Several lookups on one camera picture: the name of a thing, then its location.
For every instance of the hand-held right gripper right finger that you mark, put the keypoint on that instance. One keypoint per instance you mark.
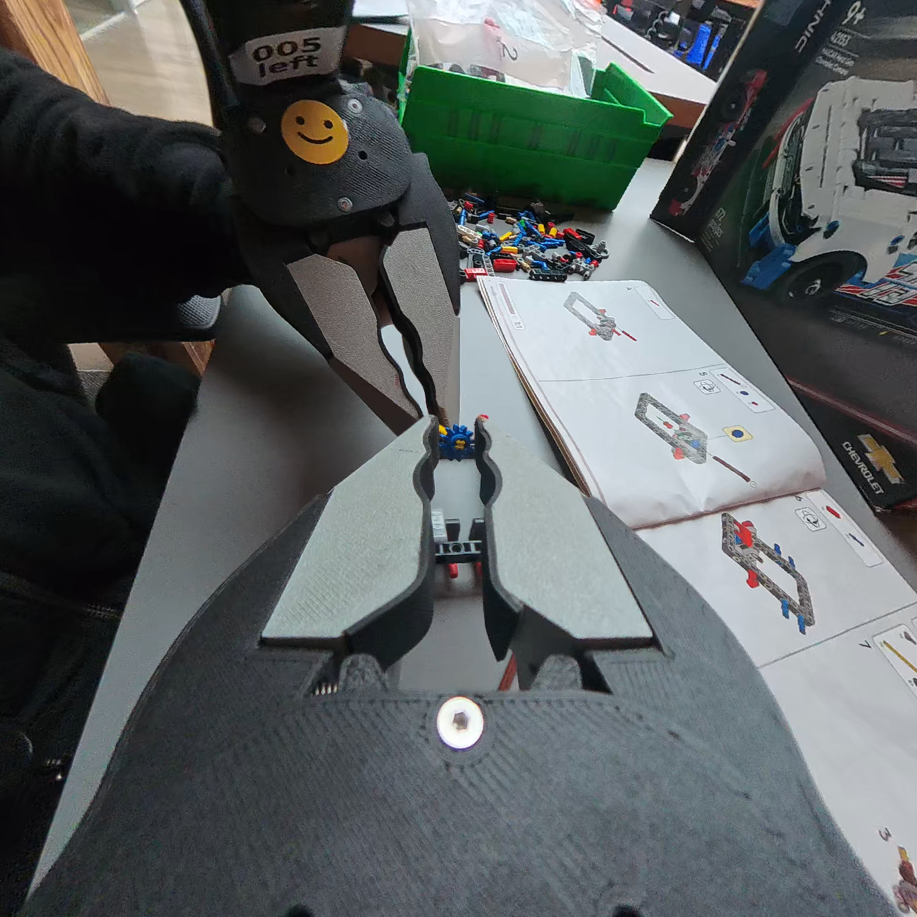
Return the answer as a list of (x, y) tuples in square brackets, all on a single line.
[(559, 566)]

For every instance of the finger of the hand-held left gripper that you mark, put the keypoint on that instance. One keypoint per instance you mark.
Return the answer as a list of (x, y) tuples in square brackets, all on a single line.
[(423, 279), (337, 308)]

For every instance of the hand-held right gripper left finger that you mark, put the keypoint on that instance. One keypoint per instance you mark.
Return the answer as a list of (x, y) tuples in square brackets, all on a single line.
[(351, 566)]

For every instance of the black lego frame assembly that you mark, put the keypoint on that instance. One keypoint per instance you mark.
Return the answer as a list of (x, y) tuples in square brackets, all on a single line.
[(458, 548)]

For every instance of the blue lego gear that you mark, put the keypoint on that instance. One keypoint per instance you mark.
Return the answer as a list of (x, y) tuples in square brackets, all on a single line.
[(458, 448)]

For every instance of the person's left forearm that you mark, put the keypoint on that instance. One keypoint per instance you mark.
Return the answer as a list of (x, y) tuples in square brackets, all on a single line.
[(107, 215)]

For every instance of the pile of loose lego pieces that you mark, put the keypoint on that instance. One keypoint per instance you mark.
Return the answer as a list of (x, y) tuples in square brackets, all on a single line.
[(530, 240)]

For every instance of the lego instruction booklet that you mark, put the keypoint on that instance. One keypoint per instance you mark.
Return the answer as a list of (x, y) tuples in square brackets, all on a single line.
[(645, 344)]

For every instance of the black lego set box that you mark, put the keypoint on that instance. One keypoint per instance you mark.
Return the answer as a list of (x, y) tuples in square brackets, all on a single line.
[(824, 215)]

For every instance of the person's left hand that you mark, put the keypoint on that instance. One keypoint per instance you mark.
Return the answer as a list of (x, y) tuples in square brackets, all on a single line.
[(362, 258)]

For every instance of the green storage bin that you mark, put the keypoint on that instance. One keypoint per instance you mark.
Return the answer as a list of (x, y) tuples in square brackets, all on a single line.
[(530, 136)]

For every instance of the clear plastic bag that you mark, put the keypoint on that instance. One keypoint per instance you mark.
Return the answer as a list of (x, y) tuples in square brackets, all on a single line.
[(501, 43)]

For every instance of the person's black jacket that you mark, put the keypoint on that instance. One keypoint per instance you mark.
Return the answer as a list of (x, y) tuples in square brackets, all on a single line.
[(57, 501)]

